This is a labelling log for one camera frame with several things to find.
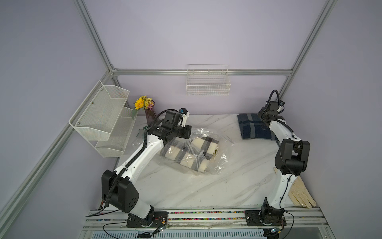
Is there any navy plaid scarf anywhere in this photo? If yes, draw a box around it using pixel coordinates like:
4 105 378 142
237 114 278 140

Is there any cream plaid scarf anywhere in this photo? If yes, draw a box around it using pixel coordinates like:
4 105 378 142
159 136 219 173

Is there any clear plastic vacuum bag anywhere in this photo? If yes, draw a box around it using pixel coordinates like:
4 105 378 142
131 126 236 176

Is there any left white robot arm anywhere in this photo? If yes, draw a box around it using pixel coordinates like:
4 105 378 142
101 108 192 225

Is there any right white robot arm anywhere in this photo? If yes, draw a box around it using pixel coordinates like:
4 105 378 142
258 100 310 220

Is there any purple ribbed glass vase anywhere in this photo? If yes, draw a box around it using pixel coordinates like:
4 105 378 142
144 108 157 127

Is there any yellow flower bouquet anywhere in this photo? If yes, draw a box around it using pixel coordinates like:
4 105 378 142
131 96 155 118

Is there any white two-tier mesh shelf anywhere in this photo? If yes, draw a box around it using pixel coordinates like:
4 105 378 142
69 81 136 158

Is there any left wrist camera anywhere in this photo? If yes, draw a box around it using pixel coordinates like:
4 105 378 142
179 108 190 127

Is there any white wire wall basket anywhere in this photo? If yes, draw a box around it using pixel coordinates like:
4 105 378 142
186 64 231 96

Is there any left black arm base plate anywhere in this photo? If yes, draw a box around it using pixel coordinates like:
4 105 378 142
126 211 169 228

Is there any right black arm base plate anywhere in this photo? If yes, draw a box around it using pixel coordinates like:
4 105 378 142
244 209 286 227

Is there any aluminium front rail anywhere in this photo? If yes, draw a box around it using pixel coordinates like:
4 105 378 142
82 207 329 231

